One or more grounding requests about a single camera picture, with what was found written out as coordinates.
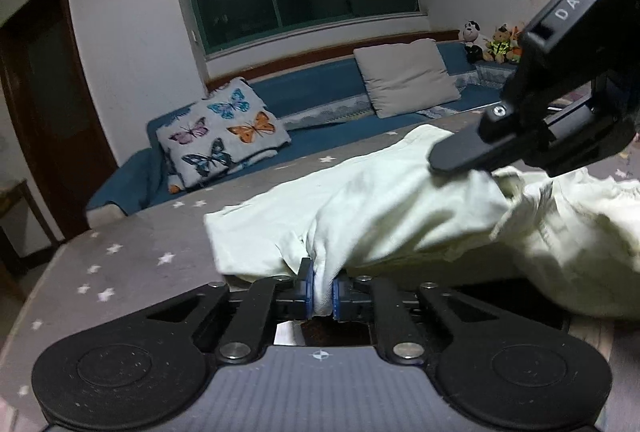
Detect grey star print tablecloth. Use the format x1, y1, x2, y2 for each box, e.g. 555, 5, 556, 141
0, 107, 640, 432

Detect panda plush toy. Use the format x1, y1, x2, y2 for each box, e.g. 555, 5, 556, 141
460, 19, 493, 63

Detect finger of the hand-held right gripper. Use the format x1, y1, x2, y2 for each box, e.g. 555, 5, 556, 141
524, 108, 636, 179
428, 83, 597, 174

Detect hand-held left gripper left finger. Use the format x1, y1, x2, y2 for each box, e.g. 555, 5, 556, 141
148, 258, 316, 364

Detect dark wooden door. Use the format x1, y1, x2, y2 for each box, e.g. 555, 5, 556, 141
0, 0, 118, 243

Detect brown plush toy green vest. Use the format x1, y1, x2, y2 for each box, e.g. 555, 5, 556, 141
486, 24, 521, 64

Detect butterfly print pillow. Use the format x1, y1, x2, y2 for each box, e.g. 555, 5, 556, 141
156, 77, 292, 190

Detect small wooden side table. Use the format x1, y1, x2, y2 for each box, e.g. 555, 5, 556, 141
0, 179, 61, 273

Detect blue sofa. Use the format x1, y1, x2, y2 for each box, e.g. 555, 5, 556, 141
86, 39, 521, 228

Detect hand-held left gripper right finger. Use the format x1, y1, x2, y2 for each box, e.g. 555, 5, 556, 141
331, 276, 502, 366

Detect grey pillow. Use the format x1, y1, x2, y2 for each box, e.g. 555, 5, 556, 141
353, 38, 462, 119

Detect pale green pants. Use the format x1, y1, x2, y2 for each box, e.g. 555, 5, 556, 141
205, 124, 640, 320

